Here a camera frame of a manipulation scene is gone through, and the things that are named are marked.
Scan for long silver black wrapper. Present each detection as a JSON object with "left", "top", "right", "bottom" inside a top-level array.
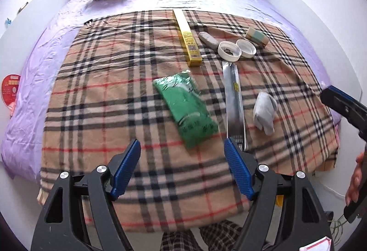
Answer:
[{"left": 222, "top": 61, "right": 246, "bottom": 152}]

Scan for grey sock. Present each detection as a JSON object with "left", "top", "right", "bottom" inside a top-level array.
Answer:
[{"left": 253, "top": 92, "right": 278, "bottom": 136}]

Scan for beige green small box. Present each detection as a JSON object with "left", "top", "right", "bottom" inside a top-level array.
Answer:
[{"left": 245, "top": 27, "right": 269, "bottom": 47}]

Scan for green plastic packet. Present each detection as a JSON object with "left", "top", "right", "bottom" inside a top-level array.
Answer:
[{"left": 153, "top": 70, "right": 218, "bottom": 149}]

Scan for white round lid with contents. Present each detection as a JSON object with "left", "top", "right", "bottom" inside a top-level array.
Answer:
[{"left": 218, "top": 41, "right": 241, "bottom": 62}]

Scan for long yellow box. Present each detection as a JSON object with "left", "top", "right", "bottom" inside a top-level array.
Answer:
[{"left": 173, "top": 8, "right": 202, "bottom": 67}]

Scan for grey oblong eraser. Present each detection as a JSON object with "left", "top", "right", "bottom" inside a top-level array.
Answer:
[{"left": 198, "top": 31, "right": 219, "bottom": 50}]

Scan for person's right hand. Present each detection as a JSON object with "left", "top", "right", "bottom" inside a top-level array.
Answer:
[{"left": 345, "top": 153, "right": 364, "bottom": 206}]

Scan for person's plaid trouser legs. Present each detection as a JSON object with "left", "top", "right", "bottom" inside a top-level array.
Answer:
[{"left": 159, "top": 219, "right": 245, "bottom": 251}]

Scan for plaid beige blanket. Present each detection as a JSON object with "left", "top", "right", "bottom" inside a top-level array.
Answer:
[{"left": 37, "top": 10, "right": 338, "bottom": 232}]

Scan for red round hand fan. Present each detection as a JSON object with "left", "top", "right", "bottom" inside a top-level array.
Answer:
[{"left": 1, "top": 74, "right": 20, "bottom": 110}]

